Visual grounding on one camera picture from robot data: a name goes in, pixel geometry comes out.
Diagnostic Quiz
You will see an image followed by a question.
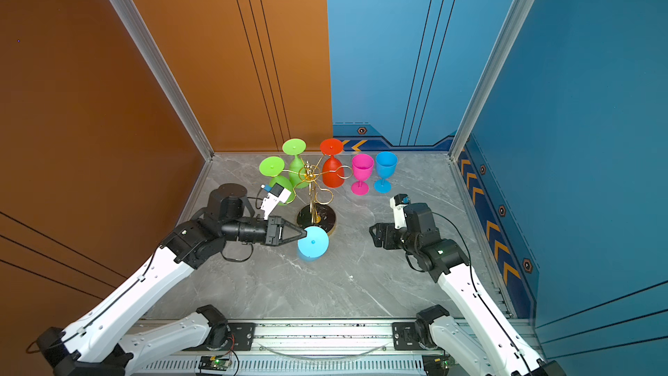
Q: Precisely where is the gold wine glass rack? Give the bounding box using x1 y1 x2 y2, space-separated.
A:
296 158 350 235

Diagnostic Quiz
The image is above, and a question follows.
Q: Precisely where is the right green circuit board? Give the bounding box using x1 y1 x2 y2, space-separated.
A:
422 355 457 376

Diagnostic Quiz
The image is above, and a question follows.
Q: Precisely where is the green circuit board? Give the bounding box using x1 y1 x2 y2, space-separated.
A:
422 355 457 376
198 355 233 374

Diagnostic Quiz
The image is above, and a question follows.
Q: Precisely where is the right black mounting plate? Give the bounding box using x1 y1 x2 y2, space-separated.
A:
391 321 444 353

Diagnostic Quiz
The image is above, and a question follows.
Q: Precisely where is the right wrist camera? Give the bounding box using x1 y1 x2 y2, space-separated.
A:
390 193 410 230

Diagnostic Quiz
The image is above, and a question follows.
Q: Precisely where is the blue wine glass front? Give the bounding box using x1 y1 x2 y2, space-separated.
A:
297 226 330 261

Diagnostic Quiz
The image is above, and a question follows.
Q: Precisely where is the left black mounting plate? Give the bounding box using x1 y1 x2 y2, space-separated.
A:
201 322 256 352

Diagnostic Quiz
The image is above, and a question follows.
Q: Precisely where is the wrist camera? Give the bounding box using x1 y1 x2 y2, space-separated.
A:
390 193 410 230
260 184 292 220

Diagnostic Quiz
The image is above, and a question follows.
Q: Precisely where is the black mounting plate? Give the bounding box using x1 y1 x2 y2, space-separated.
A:
391 321 444 353
201 322 256 352

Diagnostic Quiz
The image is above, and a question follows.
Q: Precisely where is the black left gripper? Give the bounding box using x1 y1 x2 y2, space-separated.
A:
223 217 308 247

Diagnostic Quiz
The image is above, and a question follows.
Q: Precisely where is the green wine glass back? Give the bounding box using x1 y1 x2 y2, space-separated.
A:
283 139 309 189

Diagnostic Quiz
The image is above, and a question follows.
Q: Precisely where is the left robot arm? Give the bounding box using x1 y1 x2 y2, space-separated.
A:
35 184 307 375

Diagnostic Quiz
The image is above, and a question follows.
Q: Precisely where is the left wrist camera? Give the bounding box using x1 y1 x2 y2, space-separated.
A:
260 184 292 220

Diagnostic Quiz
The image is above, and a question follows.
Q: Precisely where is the pink wine glass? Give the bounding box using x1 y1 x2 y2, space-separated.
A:
351 153 374 196

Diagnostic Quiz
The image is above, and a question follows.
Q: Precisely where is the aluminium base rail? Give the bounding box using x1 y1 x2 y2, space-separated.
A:
130 319 468 375

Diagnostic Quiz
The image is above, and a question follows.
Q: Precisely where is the red wine glass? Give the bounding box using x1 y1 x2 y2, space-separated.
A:
320 138 344 188

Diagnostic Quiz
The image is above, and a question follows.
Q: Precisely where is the blue wine glass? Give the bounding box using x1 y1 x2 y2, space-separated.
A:
374 151 398 194
297 226 330 261

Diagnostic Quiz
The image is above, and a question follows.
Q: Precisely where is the green wine glass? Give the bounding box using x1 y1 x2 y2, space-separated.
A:
283 139 309 189
259 156 295 205

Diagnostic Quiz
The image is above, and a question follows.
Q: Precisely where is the left green circuit board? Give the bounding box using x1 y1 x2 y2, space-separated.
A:
198 355 233 374

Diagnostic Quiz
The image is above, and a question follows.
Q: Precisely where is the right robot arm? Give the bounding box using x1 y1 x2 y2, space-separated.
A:
369 194 564 375

